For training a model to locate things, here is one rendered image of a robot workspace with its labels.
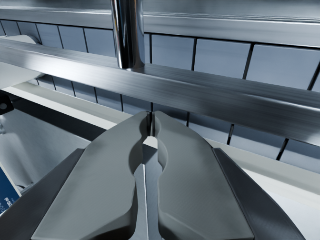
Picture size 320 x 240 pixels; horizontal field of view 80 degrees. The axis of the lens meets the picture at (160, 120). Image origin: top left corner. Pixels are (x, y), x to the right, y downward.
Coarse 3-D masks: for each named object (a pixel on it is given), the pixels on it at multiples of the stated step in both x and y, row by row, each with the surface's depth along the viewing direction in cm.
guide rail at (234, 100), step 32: (32, 64) 11; (64, 64) 10; (96, 64) 8; (160, 96) 8; (192, 96) 7; (224, 96) 6; (256, 96) 6; (288, 96) 6; (256, 128) 6; (288, 128) 6
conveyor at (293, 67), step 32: (0, 32) 26; (32, 32) 23; (64, 32) 20; (96, 32) 18; (160, 64) 16; (192, 64) 15; (224, 64) 14; (256, 64) 13; (288, 64) 12; (96, 96) 23; (128, 96) 20; (192, 128) 18; (224, 128) 16; (288, 160) 15
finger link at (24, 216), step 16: (64, 160) 8; (48, 176) 7; (64, 176) 7; (32, 192) 7; (48, 192) 7; (16, 208) 6; (32, 208) 6; (48, 208) 6; (0, 224) 6; (16, 224) 6; (32, 224) 6
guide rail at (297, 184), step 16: (32, 96) 23; (48, 96) 22; (64, 96) 22; (64, 112) 21; (80, 112) 19; (96, 112) 19; (112, 112) 19; (224, 144) 15; (240, 160) 13; (256, 160) 13; (272, 160) 13; (256, 176) 13; (272, 176) 12; (288, 176) 12; (304, 176) 12; (288, 192) 12; (304, 192) 11
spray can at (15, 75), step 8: (16, 40) 21; (24, 40) 22; (32, 40) 22; (0, 64) 20; (8, 64) 20; (0, 72) 20; (8, 72) 20; (16, 72) 21; (24, 72) 22; (32, 72) 23; (40, 72) 24; (0, 80) 20; (8, 80) 21; (16, 80) 22; (24, 80) 23; (0, 88) 21
